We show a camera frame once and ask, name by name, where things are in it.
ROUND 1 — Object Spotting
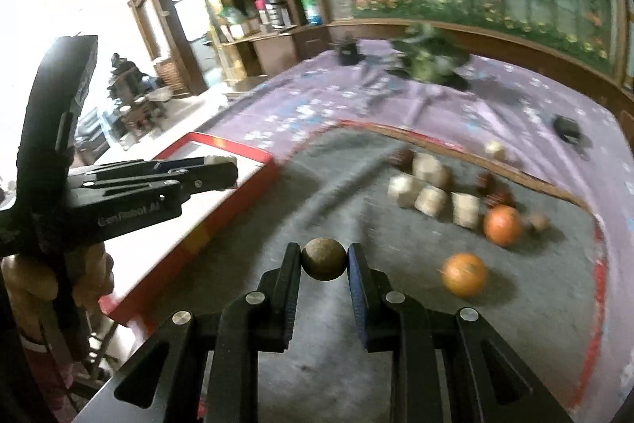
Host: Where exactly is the orange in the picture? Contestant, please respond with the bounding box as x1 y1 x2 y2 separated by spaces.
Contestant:
483 205 522 248
441 253 488 299

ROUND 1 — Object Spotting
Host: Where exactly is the green white plastic bottle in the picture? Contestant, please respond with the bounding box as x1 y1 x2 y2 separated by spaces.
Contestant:
300 0 323 26

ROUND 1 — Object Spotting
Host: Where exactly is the red jujube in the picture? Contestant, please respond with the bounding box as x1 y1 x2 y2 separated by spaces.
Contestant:
476 171 497 197
388 147 416 174
485 189 516 208

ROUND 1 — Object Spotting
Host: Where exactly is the wooden chair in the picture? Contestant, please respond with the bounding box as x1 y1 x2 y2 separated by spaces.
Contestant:
107 53 171 142

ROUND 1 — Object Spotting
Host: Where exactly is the red jujube left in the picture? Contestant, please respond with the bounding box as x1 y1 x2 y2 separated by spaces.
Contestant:
388 147 416 174

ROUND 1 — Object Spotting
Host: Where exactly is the red jujube lower right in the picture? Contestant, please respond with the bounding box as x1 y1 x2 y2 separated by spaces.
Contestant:
485 189 516 208

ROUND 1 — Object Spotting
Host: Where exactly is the green leafy potted plant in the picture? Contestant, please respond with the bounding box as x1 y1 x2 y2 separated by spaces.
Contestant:
386 23 471 91

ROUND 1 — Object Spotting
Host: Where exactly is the grey felt mat red border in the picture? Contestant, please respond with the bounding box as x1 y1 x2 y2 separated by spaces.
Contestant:
149 128 596 422

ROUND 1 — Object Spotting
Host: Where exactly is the person hand holding left gripper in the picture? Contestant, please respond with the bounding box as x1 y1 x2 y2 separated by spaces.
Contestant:
0 240 115 345

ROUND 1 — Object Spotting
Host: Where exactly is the small brown longan at right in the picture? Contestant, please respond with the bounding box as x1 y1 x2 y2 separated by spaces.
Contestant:
527 212 550 234

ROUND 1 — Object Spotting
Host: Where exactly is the beige cube on tablecloth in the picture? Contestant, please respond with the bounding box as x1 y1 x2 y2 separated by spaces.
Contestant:
485 141 506 162

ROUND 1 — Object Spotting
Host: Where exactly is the black thermos flask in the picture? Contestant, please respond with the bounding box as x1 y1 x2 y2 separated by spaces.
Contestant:
264 0 292 29

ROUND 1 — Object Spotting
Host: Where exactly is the black small device with strap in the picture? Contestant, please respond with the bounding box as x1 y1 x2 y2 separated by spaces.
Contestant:
551 115 590 160

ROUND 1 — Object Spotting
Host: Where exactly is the beige hexagonal cube top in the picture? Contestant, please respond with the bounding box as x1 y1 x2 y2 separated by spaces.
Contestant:
412 153 453 191

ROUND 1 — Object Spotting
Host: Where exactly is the wooden side cabinet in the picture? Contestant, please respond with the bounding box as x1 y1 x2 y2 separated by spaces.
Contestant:
222 25 332 77

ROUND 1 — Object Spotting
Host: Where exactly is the red jujube upper right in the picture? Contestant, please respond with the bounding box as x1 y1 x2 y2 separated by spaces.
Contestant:
476 171 497 197

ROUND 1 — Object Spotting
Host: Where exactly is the beige hexagonal cube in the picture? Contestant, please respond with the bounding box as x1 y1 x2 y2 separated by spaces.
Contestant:
412 153 453 191
388 174 423 208

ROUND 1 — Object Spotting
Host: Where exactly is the purple floral tablecloth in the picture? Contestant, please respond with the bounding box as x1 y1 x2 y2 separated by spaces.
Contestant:
201 40 633 422

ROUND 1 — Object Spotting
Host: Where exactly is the brown round longan fruit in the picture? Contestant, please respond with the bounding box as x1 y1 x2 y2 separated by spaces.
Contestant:
301 237 348 281

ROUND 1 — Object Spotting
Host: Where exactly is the red white shallow box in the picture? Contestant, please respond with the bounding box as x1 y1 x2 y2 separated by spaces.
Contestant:
100 132 278 324

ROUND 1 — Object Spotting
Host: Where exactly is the black cylindrical holder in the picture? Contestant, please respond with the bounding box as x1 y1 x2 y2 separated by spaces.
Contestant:
333 33 362 67

